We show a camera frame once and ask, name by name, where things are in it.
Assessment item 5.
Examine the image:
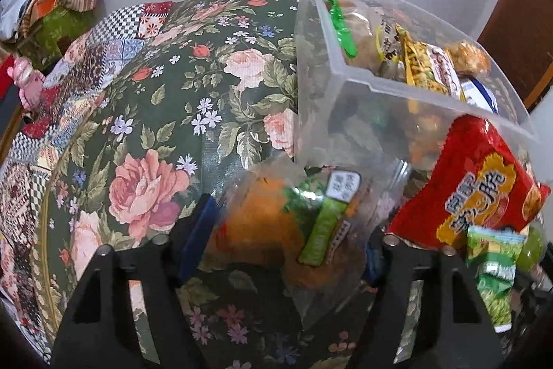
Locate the green pea packet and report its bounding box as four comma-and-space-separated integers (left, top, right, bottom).
466, 225, 528, 334

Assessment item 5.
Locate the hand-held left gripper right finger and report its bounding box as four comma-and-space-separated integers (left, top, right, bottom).
346, 233, 507, 369

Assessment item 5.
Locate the green bag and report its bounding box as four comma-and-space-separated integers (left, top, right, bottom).
16, 8, 96, 71

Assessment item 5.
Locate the red chips bag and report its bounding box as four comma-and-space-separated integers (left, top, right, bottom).
386, 115, 552, 252

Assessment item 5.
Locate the patchwork quilt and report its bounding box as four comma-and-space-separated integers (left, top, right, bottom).
0, 1, 179, 352

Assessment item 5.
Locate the blue and white snack bag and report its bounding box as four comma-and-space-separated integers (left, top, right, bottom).
459, 76, 500, 113

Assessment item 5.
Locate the floral bedspread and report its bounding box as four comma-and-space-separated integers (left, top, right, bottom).
41, 0, 433, 369

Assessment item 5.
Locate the plain green packet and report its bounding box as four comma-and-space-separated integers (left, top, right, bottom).
514, 224, 547, 274

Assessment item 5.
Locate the brown bread bag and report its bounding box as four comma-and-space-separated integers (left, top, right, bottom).
306, 0, 382, 64

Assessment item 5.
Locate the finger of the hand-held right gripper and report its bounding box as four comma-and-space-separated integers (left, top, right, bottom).
515, 267, 553, 311

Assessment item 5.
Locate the clear plastic storage box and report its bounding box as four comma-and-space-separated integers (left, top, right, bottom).
295, 0, 542, 182

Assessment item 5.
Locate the clear bag of orange snacks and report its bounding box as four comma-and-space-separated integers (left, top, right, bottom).
202, 158, 413, 330

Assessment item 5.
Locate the small yellow snack packet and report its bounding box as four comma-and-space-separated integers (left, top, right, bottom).
394, 24, 467, 99

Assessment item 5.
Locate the wooden door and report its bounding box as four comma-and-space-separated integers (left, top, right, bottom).
476, 0, 553, 111

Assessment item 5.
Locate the pink rabbit toy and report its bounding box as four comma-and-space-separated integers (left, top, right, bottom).
12, 57, 47, 109

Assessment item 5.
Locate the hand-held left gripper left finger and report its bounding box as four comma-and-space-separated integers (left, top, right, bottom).
48, 194, 221, 369

